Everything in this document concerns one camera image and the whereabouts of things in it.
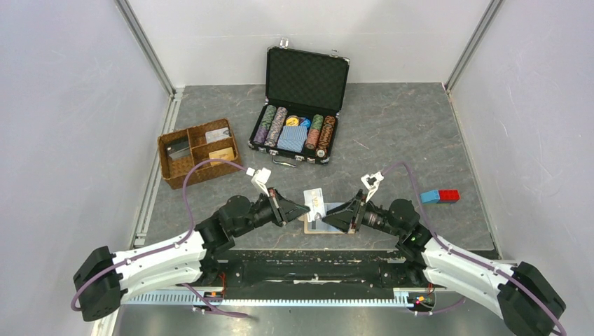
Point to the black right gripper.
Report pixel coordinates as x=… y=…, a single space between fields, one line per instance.
x=342 y=215

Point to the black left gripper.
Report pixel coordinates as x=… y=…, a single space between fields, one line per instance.
x=284 y=210

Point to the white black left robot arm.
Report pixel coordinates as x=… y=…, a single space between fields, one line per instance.
x=107 y=279

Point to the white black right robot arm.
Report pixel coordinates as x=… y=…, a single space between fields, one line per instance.
x=519 y=294

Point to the blue playing card deck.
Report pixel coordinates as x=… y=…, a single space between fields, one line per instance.
x=292 y=138

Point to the gold card in basket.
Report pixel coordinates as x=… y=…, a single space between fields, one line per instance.
x=223 y=154

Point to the grey card in basket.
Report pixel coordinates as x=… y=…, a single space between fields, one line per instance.
x=217 y=135

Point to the dark card in basket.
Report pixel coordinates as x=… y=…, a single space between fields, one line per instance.
x=177 y=149

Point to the blue toy brick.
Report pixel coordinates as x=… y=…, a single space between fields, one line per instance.
x=430 y=197

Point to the purple green chip stack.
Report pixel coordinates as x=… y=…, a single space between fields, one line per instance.
x=265 y=124

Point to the blue dealer button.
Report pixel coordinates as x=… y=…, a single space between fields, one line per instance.
x=305 y=122

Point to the yellow dealer button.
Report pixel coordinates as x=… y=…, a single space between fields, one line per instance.
x=292 y=121

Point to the brown orange chip stack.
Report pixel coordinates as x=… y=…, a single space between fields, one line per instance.
x=325 y=136

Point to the purple grey chip stack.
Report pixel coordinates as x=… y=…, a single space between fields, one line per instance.
x=276 y=127

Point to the red green chip stack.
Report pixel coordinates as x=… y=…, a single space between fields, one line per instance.
x=314 y=132

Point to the red toy brick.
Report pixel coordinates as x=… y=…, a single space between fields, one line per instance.
x=448 y=196

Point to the brown woven divided basket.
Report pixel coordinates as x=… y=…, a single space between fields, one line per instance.
x=174 y=171

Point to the black poker chip case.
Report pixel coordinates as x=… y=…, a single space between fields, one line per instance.
x=305 y=83

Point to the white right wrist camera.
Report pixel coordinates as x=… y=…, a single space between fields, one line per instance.
x=372 y=183

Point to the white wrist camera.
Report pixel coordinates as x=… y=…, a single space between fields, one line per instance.
x=372 y=183
x=259 y=178

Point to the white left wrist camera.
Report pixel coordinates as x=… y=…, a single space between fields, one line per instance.
x=259 y=178

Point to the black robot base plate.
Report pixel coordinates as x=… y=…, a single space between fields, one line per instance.
x=299 y=274

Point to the white slotted cable duct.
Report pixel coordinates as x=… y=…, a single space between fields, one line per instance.
x=186 y=297

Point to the right aluminium frame post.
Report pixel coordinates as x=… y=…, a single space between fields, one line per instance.
x=473 y=43

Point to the aluminium frame post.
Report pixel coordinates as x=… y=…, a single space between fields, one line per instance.
x=473 y=43
x=142 y=39

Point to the left aluminium frame post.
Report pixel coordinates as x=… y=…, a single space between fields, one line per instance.
x=142 y=39

